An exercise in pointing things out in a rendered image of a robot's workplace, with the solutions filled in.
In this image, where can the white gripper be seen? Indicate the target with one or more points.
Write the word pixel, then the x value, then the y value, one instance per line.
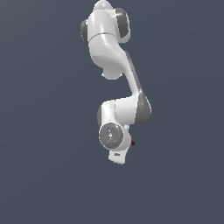
pixel 117 156

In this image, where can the small dark red object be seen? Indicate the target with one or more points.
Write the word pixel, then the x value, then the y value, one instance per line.
pixel 133 143

